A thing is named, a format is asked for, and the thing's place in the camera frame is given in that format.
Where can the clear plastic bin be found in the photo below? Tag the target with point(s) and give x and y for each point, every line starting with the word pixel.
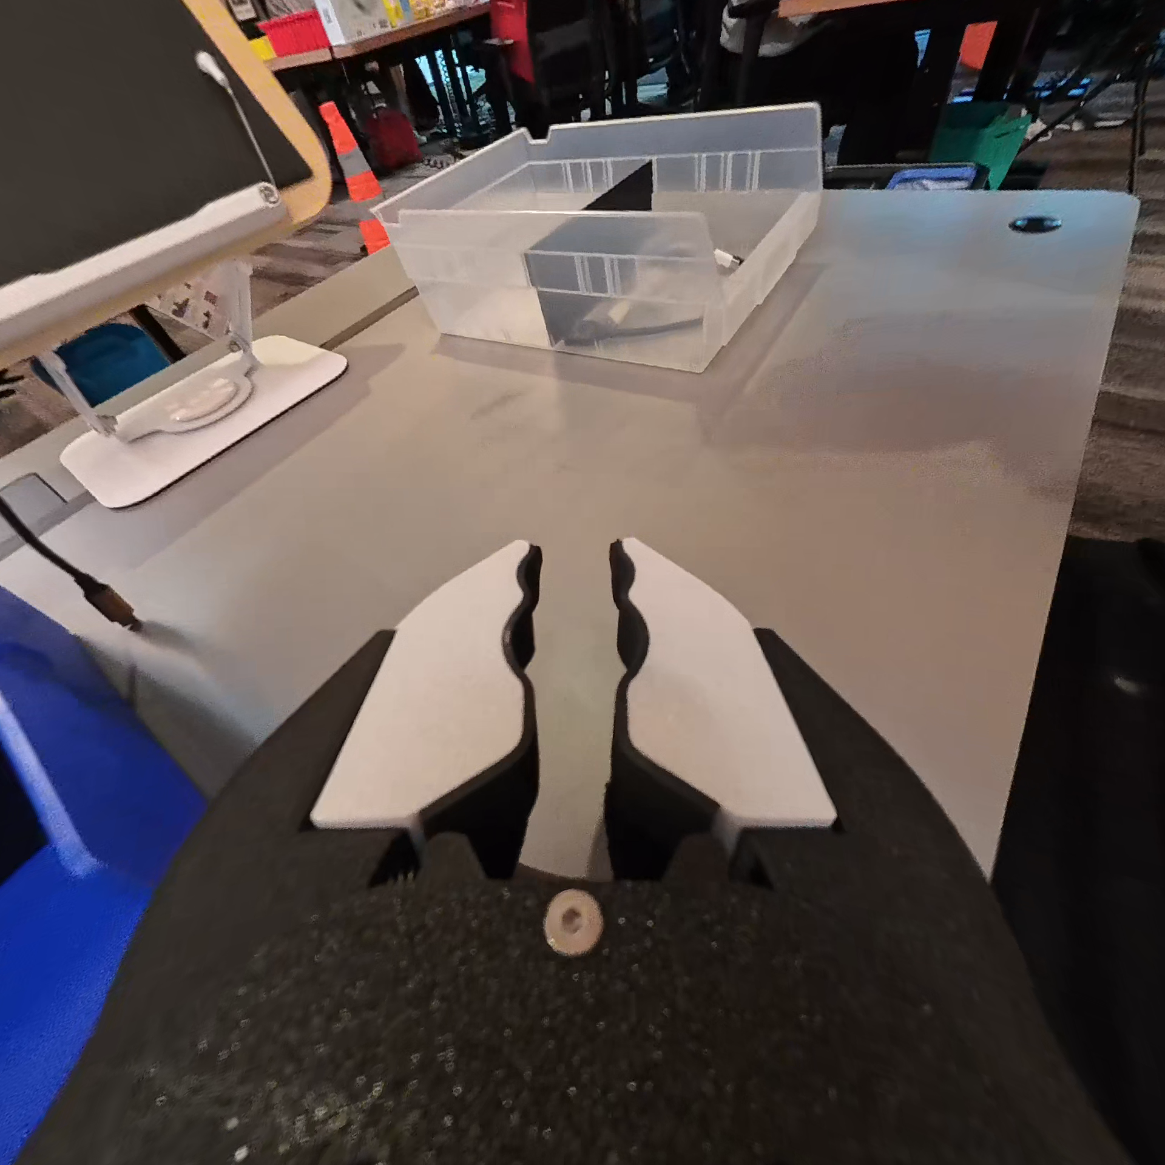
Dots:
pixel 473 273

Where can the black bin divider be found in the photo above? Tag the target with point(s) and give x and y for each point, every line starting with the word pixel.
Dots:
pixel 628 191

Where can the black desk grommet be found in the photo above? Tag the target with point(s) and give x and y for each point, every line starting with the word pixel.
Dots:
pixel 1034 223

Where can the red bin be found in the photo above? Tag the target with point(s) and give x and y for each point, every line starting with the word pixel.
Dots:
pixel 295 34

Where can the white tablet stand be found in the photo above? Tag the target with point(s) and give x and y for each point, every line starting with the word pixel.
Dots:
pixel 273 373

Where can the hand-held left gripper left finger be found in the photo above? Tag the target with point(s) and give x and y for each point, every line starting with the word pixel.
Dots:
pixel 427 728

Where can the printed paper sheet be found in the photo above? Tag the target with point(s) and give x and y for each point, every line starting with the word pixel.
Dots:
pixel 195 299

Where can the grey desk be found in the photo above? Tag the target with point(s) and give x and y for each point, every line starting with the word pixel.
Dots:
pixel 818 455

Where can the green bin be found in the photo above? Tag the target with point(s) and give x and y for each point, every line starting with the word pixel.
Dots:
pixel 978 141

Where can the red bag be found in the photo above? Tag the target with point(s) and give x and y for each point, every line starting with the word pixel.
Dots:
pixel 392 141

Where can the blue bag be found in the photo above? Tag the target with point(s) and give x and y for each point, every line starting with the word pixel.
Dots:
pixel 109 359

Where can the orange traffic cone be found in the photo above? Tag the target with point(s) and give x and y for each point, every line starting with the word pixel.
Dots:
pixel 359 181

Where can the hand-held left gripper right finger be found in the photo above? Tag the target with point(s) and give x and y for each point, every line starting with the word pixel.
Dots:
pixel 718 728

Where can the blue plastic bin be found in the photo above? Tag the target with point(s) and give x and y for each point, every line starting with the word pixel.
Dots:
pixel 82 818

